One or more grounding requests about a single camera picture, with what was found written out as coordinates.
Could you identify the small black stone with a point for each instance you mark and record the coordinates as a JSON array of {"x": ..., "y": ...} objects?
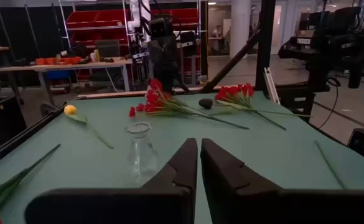
[{"x": 206, "y": 103}]

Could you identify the red bin shelf rack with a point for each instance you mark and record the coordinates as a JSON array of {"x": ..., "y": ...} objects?
[{"x": 107, "y": 18}]

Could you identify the black table-level camera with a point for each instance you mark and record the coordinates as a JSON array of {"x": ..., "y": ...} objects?
[{"x": 363, "y": 144}]

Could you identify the neighbouring black robot station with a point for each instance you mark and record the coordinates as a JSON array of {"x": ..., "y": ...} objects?
[{"x": 334, "y": 37}]

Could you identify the white column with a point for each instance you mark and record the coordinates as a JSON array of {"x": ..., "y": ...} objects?
[{"x": 240, "y": 28}]

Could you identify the black equipment case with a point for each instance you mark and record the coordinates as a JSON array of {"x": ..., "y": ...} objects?
[{"x": 1, "y": 121}]

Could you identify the person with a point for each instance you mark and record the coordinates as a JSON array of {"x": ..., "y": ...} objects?
[{"x": 216, "y": 31}]

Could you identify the green table mat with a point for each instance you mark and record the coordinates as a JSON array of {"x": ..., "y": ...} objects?
[{"x": 262, "y": 149}]

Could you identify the orange parts bins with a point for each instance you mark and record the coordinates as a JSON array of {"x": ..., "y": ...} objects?
[{"x": 57, "y": 60}]

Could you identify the black vertical frame post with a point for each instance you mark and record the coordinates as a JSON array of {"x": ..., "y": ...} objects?
[{"x": 265, "y": 46}]

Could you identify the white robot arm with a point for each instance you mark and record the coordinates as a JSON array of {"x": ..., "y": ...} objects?
[{"x": 135, "y": 15}]

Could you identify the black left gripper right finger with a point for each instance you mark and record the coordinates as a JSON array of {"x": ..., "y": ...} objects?
[{"x": 231, "y": 193}]

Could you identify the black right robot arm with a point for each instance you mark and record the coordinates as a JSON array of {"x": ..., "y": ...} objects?
[{"x": 186, "y": 40}]

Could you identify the clear glass vase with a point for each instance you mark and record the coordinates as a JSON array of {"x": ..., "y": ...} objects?
[{"x": 141, "y": 155}]

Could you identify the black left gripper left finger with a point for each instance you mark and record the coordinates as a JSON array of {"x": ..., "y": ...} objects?
[{"x": 169, "y": 193}]

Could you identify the red artificial flower bunch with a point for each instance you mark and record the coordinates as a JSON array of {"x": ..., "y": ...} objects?
[
  {"x": 4, "y": 188},
  {"x": 231, "y": 91},
  {"x": 152, "y": 99}
]

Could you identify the pale green leaf stem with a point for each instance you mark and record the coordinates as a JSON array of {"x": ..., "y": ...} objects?
[{"x": 234, "y": 106}]

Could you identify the black diagonal frame strut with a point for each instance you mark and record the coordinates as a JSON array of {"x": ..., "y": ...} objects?
[{"x": 231, "y": 61}]

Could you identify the aluminium profile bar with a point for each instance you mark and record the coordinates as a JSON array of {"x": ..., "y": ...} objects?
[{"x": 270, "y": 85}]

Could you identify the background work table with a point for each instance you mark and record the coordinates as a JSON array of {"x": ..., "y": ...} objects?
[{"x": 76, "y": 66}]

